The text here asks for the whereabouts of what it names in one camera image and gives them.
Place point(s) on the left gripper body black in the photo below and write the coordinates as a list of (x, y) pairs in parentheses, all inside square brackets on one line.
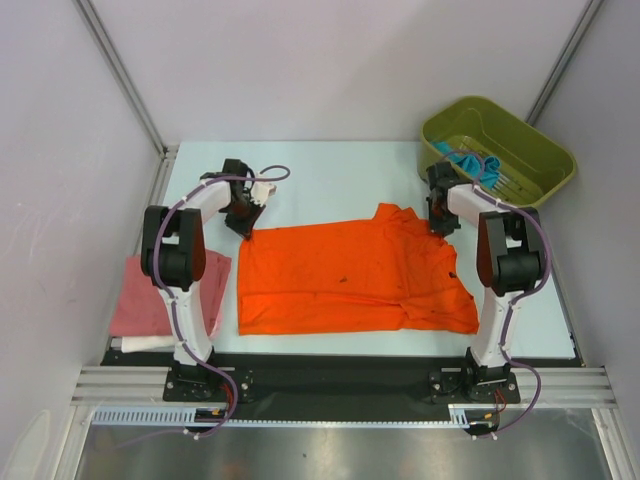
[(241, 215)]

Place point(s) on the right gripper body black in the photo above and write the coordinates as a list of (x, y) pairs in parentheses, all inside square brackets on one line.
[(441, 221)]

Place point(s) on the orange t shirt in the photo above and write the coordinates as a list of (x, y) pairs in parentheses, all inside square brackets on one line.
[(386, 273)]

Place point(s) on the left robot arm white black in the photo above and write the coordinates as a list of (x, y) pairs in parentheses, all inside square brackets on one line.
[(173, 255)]

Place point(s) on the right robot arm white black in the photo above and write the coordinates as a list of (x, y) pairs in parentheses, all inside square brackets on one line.
[(512, 263)]

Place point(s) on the teal t shirt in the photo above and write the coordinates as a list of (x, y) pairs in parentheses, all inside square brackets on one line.
[(484, 169)]

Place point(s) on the olive green plastic basket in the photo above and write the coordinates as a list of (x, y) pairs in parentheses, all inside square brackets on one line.
[(532, 167)]

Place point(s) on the folded pink t shirt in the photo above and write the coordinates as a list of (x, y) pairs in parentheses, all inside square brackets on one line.
[(140, 311)]

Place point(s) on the folded white t shirt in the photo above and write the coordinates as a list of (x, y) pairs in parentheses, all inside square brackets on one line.
[(131, 344)]

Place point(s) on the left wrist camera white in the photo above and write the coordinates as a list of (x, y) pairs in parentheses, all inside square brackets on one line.
[(261, 192)]

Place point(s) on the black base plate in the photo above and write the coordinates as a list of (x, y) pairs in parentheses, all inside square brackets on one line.
[(261, 385)]

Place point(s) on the grey slotted cable duct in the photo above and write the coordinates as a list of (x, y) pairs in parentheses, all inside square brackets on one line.
[(443, 416)]

